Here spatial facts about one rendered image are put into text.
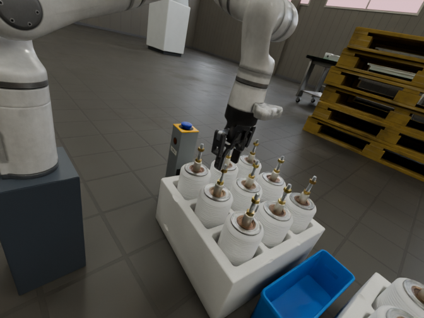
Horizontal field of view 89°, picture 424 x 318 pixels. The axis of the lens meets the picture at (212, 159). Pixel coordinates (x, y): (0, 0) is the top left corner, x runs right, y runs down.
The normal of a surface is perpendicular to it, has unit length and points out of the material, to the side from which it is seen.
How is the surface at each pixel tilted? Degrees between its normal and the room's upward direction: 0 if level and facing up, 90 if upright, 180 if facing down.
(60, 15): 104
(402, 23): 90
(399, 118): 90
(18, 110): 90
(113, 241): 0
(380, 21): 90
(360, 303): 0
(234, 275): 0
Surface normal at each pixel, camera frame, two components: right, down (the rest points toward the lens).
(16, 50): 0.69, -0.50
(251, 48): -0.72, 0.37
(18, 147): 0.40, 0.52
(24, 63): 0.49, -0.68
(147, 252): 0.22, -0.85
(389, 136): -0.63, 0.24
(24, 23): 0.80, 0.55
